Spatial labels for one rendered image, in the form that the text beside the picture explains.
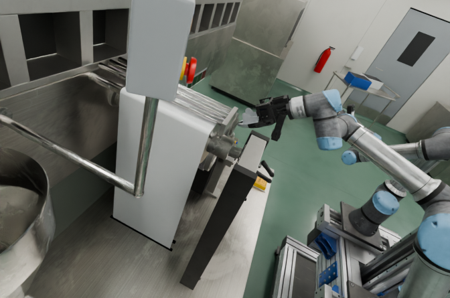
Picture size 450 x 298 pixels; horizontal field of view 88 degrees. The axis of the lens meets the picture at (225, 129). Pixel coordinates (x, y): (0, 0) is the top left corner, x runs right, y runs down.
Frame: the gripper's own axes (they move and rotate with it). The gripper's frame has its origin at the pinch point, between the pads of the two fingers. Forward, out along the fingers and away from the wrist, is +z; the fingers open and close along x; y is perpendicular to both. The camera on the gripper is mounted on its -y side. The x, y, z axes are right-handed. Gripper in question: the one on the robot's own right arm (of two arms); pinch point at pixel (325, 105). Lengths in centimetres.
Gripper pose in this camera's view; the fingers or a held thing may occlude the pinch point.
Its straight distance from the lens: 159.2
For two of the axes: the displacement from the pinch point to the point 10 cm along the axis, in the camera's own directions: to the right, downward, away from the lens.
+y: -2.0, 7.4, 6.4
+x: 7.4, -3.2, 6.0
